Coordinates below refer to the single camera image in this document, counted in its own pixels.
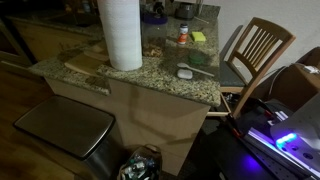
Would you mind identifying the green bowl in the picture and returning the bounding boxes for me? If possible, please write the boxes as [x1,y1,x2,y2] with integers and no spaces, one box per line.
[189,53,205,65]

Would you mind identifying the white earbuds case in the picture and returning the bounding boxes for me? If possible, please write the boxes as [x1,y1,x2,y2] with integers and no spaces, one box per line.
[177,69,193,80]

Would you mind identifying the white paper towel roll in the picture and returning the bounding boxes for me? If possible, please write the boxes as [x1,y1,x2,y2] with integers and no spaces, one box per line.
[97,0,142,71]

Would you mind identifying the orange label pill bottle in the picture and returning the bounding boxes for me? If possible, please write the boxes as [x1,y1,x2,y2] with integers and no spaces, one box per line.
[177,23,188,45]

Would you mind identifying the brown cardboard box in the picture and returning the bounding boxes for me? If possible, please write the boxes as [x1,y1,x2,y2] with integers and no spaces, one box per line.
[268,47,320,111]

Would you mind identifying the bag of recyclables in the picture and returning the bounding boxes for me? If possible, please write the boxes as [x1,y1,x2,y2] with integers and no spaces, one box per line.
[117,144,162,180]

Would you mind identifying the stainless steel trash can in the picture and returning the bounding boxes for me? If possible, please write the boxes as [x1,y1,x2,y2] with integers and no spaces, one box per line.
[14,96,124,180]

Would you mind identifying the yellow green sponge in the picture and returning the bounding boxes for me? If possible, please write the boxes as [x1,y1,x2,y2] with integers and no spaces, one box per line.
[191,32,206,42]

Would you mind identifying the wooden chair with grey seat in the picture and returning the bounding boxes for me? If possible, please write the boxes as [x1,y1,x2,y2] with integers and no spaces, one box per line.
[207,17,296,118]

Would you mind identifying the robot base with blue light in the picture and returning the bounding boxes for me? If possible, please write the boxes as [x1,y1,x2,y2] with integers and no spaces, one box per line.
[235,94,320,180]

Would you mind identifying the wooden cutting board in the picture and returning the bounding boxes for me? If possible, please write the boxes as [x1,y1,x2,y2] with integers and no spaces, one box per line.
[64,41,109,77]

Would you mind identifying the clear jar with purple lid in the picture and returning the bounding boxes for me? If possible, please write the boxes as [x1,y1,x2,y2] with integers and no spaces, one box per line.
[142,13,168,57]

